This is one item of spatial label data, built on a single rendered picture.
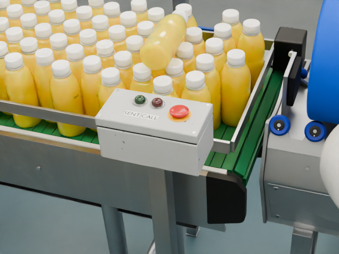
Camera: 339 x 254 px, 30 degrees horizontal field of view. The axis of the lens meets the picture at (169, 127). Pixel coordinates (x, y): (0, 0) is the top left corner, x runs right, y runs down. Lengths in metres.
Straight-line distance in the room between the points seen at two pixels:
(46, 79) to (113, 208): 0.35
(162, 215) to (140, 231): 1.11
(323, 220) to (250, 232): 0.91
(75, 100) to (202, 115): 0.36
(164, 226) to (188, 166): 0.23
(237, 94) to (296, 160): 0.19
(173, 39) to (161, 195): 0.33
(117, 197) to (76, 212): 1.08
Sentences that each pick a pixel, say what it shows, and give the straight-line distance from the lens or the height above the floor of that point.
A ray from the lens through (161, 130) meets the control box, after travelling 1.13.
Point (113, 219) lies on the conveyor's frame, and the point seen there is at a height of 0.68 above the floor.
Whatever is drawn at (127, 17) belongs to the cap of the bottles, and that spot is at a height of 1.08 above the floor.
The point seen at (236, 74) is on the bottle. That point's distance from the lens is 1.37.
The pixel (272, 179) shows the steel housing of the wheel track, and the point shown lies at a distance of 1.41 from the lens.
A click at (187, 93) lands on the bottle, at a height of 1.05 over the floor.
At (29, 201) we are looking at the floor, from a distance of 2.65.
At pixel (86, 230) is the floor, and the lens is 2.48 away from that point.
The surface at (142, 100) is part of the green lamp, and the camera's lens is 1.19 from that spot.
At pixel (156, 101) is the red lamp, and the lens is 1.18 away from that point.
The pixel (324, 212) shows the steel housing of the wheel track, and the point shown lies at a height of 0.73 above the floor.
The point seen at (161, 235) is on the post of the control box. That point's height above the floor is 0.77.
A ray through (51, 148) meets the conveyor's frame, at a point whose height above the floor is 0.88.
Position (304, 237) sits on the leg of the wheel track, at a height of 0.62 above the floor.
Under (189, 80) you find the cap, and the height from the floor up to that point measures 1.08.
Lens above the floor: 1.81
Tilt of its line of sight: 39 degrees down
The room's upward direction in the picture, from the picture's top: 4 degrees counter-clockwise
